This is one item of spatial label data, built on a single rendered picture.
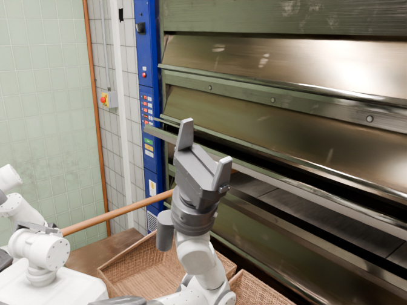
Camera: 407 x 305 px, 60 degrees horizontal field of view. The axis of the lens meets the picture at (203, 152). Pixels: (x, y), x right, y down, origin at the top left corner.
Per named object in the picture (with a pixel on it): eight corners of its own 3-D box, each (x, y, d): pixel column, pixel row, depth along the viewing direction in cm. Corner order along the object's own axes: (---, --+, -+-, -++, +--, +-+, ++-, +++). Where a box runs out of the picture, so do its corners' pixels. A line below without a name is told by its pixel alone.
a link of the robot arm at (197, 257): (206, 244, 68) (220, 275, 77) (197, 207, 74) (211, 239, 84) (174, 255, 68) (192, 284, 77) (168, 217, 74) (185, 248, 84)
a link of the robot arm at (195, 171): (200, 201, 55) (192, 244, 63) (246, 179, 60) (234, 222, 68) (159, 152, 62) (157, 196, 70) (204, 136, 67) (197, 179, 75)
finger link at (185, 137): (180, 123, 59) (177, 151, 63) (196, 118, 60) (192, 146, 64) (175, 118, 60) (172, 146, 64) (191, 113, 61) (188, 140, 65)
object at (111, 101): (112, 104, 241) (110, 89, 237) (119, 106, 233) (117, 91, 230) (102, 106, 236) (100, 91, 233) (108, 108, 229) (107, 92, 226)
